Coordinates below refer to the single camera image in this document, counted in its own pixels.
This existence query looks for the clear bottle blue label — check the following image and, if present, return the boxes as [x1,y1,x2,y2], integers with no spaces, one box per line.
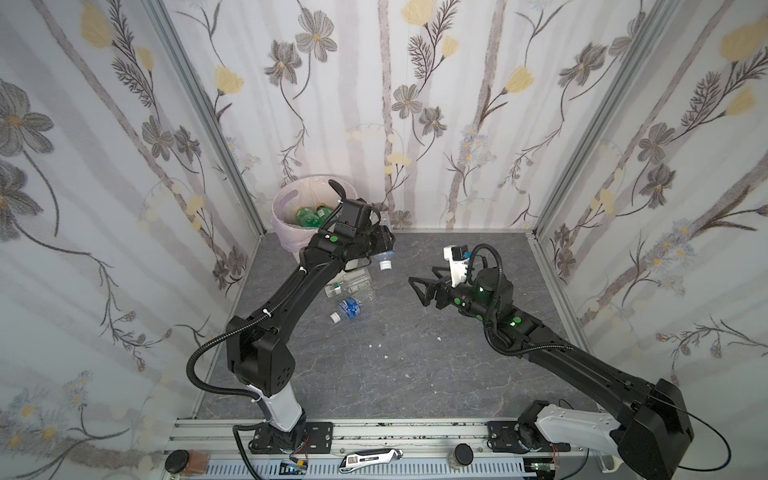
[365,209,397,272]

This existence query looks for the green soda bottle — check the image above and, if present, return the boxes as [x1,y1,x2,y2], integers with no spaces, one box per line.
[295,207,320,228]
[316,205,333,225]

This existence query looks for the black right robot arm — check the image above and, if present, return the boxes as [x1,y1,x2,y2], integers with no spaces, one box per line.
[408,244,697,479]

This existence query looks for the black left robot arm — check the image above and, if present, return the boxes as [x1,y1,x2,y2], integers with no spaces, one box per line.
[186,179,395,453]

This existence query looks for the cream bin with pink liner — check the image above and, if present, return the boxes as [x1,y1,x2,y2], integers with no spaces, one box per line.
[271,175,357,260]

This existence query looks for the clear bottle white cap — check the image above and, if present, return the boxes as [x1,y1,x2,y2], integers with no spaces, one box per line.
[324,267,374,298]

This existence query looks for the small blue label bottle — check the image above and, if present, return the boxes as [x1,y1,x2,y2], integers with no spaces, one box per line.
[330,297,362,324]

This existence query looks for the silver adjustable wrench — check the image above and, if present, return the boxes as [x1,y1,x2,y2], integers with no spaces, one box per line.
[338,448,403,474]

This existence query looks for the white vegetable peeler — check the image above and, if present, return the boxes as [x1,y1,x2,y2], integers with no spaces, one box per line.
[597,453,623,474]

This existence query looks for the black lid brown jar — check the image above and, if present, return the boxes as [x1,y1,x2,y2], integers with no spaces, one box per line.
[164,449,210,476]

